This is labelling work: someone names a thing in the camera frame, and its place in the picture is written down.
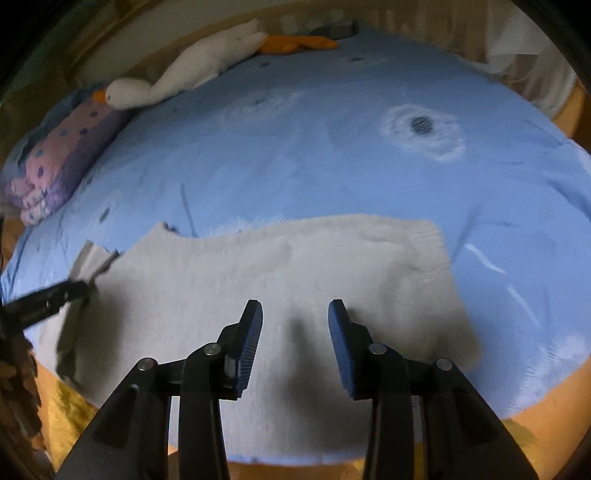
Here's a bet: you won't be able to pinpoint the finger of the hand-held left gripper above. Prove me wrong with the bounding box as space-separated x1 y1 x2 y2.
0 281 93 330

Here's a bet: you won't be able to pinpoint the pink purple heart pillow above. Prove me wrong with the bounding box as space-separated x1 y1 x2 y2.
0 83 134 227

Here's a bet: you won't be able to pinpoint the white goose plush toy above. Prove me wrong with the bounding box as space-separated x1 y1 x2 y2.
92 18 340 110

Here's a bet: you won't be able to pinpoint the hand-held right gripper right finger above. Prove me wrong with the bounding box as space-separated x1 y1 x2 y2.
328 299 541 480

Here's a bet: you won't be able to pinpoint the beige sheer curtain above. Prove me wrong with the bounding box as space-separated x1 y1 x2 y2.
360 0 578 116

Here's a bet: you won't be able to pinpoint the grey cloth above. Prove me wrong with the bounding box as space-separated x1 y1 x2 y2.
309 21 358 40

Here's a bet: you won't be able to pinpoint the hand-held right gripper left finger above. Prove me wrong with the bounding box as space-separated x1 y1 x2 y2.
55 299 264 480

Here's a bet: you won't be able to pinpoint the dark brown patterned cloth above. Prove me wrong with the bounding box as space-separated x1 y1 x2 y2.
0 330 42 455

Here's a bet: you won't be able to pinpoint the blue dandelion print bedsheet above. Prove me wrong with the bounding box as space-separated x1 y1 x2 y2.
0 23 591 464

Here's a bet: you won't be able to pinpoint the grey pants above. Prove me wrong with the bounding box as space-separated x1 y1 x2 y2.
37 213 483 462

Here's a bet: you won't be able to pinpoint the yellow floor mat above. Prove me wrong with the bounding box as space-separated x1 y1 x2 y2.
41 378 109 469

